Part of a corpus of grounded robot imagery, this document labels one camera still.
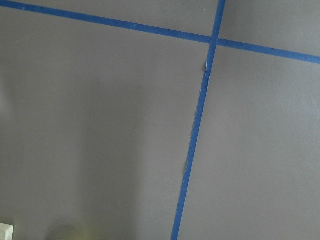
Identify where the wooden cutting board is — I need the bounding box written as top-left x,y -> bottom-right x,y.
0,223 -> 14,240

